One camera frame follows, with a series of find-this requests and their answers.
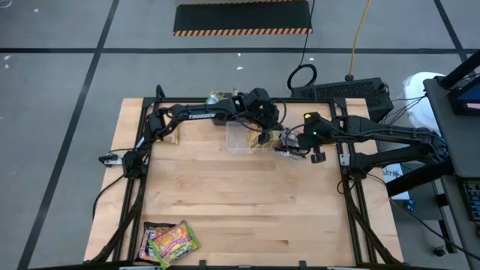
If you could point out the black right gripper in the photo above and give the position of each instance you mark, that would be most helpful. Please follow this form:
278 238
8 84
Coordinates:
317 135

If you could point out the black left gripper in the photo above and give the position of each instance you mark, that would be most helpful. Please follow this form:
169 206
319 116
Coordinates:
268 118

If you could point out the yellow Maruchan creamy chicken packet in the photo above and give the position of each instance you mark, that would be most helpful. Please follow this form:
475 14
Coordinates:
273 138
255 139
171 137

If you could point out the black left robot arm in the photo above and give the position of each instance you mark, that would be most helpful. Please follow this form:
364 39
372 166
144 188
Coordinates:
202 114

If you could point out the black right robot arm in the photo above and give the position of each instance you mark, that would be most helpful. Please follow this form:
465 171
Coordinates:
390 135

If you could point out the white paper sheet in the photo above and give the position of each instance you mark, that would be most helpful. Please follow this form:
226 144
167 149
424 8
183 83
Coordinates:
393 174

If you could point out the black table clamp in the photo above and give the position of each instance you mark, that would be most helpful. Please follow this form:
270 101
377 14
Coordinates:
302 264
202 264

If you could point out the black hazard-striped floor mat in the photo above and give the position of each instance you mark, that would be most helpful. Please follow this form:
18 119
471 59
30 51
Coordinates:
240 17

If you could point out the black cart cross beam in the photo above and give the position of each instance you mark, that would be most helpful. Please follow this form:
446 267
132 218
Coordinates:
420 176

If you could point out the small blue box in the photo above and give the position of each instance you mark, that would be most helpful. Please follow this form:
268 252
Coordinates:
410 205

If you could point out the white plastic bag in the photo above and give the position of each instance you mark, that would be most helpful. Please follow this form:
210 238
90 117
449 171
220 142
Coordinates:
420 101

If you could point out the grey metal cart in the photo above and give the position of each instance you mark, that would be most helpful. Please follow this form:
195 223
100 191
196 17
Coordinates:
461 142

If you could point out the black monitor with lit screen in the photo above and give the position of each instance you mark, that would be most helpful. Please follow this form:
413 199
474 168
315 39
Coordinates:
468 99

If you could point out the black caster wheel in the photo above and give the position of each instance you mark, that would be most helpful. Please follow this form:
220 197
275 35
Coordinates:
441 251

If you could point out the black keypad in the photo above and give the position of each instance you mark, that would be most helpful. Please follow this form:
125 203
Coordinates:
473 200

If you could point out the black slanted monitor post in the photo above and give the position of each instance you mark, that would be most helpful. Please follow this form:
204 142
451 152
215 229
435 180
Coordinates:
461 69

